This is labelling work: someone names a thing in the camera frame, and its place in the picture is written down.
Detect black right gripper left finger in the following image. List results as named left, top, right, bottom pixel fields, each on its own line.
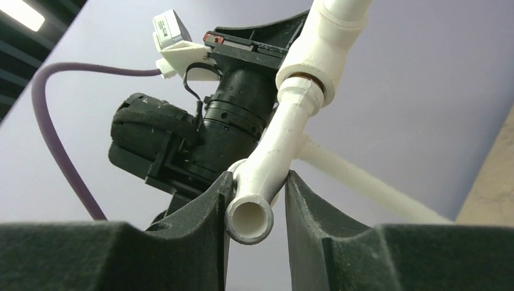
left=1, top=172, right=233, bottom=290

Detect white plastic water faucet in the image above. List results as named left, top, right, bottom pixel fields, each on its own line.
left=225, top=75, right=324, bottom=245

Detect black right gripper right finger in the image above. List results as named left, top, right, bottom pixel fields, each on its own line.
left=285, top=171, right=513, bottom=290

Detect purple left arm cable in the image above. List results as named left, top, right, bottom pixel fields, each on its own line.
left=31, top=62, right=162, bottom=222

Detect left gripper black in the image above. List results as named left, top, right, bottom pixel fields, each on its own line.
left=203, top=10, right=309, bottom=73

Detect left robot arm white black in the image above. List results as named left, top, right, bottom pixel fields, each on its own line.
left=108, top=12, right=307, bottom=219

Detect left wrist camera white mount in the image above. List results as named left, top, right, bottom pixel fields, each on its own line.
left=152, top=10, right=216, bottom=79

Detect white PVC pipe frame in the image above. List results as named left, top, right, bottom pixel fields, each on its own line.
left=276, top=1, right=451, bottom=224

